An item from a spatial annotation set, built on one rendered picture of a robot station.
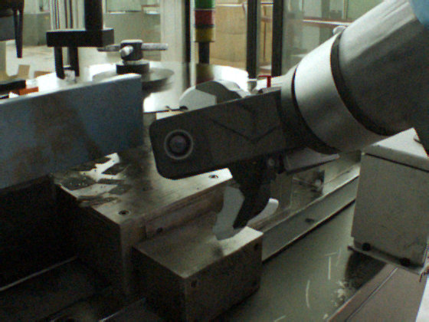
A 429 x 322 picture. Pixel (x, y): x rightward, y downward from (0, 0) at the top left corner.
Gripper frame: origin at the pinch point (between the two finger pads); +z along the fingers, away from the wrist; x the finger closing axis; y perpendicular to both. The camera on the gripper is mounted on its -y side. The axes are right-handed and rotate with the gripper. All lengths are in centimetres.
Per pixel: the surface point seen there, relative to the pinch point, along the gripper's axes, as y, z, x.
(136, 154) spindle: -0.4, 14.5, 5.5
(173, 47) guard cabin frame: 32, 58, 41
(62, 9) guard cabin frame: 15, 101, 80
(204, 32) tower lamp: 21.8, 25.4, 28.5
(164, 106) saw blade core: -1.6, -0.6, 7.0
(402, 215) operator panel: 22.5, -5.9, -11.3
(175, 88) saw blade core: 3.1, 5.3, 10.9
